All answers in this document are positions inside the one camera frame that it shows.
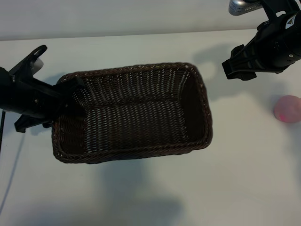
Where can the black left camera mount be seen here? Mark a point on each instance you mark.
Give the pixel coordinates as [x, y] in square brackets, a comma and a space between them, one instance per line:
[26, 63]

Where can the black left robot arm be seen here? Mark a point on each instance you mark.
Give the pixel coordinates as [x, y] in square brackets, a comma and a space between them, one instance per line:
[3, 89]

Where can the pink peach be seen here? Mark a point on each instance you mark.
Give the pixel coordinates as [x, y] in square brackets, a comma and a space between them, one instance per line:
[288, 109]

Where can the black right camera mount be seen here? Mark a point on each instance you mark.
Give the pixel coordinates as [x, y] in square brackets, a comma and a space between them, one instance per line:
[274, 9]

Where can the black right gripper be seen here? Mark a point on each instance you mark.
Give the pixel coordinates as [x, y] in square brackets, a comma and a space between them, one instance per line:
[277, 49]

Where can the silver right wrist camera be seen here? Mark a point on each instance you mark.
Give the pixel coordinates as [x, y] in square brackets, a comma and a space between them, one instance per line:
[238, 7]

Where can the dark brown wicker basket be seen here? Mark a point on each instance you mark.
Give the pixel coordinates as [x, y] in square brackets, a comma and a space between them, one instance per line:
[141, 117]

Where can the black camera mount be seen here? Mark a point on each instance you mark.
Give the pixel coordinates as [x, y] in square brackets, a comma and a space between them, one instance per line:
[274, 9]
[26, 63]

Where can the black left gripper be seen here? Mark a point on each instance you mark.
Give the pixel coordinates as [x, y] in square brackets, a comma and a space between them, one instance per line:
[33, 99]

